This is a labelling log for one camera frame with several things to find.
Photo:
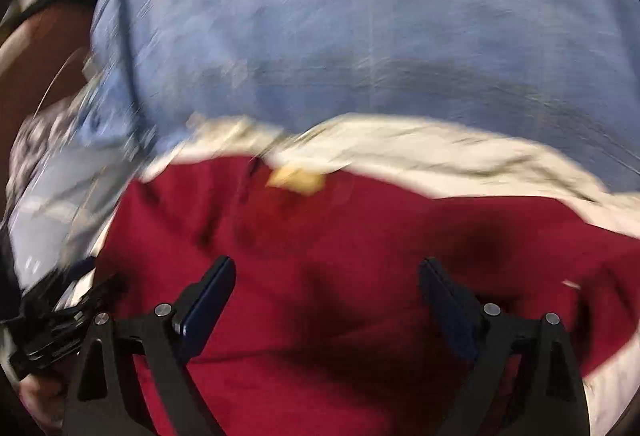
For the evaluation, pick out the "grey crumpled garment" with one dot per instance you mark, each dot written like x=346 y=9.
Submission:
x=40 y=135

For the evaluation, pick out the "red sweater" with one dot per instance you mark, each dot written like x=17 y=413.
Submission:
x=326 y=332

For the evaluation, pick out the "grey striped bed sheet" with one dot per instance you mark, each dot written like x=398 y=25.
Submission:
x=56 y=222

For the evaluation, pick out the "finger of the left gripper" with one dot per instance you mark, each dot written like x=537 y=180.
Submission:
x=42 y=334

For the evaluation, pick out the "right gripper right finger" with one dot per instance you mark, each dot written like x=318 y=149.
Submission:
x=546 y=396

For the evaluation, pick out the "cream leaf-print cloth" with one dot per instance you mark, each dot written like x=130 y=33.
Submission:
x=429 y=158

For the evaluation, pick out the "blue plaid pillow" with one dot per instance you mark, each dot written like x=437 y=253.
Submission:
x=560 y=72

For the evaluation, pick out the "brown headboard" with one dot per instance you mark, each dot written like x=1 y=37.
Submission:
x=41 y=63

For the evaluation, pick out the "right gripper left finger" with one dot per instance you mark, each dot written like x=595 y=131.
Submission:
x=105 y=395

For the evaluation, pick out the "left hand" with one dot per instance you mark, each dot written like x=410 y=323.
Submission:
x=44 y=397

